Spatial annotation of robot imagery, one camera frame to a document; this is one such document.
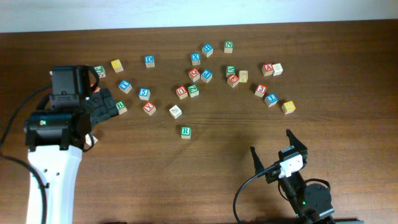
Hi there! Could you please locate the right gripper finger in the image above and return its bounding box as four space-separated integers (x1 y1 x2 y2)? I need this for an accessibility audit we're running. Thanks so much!
250 146 265 175
286 129 308 152

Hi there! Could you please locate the yellow S block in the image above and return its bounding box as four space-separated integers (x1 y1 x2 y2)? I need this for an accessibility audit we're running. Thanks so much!
282 101 296 114

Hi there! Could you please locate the green R block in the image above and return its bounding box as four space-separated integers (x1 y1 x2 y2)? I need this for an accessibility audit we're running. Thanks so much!
181 126 192 139

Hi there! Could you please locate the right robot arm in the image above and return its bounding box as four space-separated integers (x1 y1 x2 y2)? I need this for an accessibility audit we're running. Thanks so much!
250 129 335 223

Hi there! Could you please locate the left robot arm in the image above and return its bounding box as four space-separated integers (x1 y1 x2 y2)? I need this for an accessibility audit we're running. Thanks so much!
24 65 118 223

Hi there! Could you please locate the red I block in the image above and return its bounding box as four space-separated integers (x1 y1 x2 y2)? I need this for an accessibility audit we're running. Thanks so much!
90 83 100 93

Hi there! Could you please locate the green J block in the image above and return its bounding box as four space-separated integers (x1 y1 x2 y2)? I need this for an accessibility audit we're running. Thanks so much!
94 65 106 78

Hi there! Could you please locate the blue L block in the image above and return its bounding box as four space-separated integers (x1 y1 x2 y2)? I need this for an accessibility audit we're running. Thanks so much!
264 93 279 107

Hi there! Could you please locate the yellow block top left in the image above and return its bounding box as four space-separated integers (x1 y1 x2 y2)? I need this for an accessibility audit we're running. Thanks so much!
111 59 124 73

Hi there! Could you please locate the plain wooden block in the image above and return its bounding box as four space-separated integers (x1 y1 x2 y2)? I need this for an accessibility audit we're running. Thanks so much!
85 133 98 146

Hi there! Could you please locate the blue T block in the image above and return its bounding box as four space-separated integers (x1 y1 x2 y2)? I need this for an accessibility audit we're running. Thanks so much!
118 80 132 94

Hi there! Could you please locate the green B block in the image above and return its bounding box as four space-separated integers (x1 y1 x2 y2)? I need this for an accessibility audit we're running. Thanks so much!
116 101 127 114

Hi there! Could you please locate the red 3 block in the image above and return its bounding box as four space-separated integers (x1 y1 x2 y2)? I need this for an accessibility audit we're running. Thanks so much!
254 84 268 98

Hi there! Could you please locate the blue 5 block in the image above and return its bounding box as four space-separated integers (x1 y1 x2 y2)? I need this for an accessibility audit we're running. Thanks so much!
139 88 150 101

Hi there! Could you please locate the plain white picture block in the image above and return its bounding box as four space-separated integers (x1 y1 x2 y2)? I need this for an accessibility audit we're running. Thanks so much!
272 63 283 76

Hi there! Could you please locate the red A block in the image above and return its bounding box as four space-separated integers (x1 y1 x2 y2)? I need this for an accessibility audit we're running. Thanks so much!
262 63 274 76

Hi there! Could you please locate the red Y block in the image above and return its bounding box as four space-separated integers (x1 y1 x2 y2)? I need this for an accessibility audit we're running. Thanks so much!
142 101 156 116

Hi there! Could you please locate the blue D block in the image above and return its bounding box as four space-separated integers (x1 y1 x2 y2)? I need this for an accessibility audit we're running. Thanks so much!
144 55 155 68

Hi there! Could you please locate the plain yellow-print block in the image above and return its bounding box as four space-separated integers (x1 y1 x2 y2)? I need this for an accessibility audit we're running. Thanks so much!
238 70 248 83

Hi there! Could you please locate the red E block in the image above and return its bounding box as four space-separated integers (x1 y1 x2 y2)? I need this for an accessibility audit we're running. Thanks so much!
227 74 239 88

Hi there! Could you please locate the green V block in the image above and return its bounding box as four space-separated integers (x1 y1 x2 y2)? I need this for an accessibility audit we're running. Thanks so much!
226 65 236 77

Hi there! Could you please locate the plain leaf picture block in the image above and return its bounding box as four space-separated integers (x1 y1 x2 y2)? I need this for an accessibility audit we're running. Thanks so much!
169 105 182 119

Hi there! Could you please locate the green Z block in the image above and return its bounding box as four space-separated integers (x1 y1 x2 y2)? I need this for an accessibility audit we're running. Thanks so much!
188 85 200 98

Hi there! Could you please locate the blue P block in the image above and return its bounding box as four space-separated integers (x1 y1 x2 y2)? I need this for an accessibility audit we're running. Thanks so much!
201 69 213 83

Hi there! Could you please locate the red U block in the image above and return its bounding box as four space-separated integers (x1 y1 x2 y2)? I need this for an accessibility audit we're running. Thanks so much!
176 86 188 100

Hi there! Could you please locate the red Q block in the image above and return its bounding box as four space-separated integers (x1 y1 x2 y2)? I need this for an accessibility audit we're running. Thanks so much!
188 68 201 82

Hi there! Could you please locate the green N block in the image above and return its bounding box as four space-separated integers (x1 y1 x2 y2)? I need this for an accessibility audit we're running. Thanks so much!
224 41 234 54

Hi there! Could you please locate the blue X block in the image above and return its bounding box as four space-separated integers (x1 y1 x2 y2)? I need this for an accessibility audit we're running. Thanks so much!
191 53 201 66

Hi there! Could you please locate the blue H block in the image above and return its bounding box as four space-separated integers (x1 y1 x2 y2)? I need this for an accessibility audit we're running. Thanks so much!
202 44 214 57

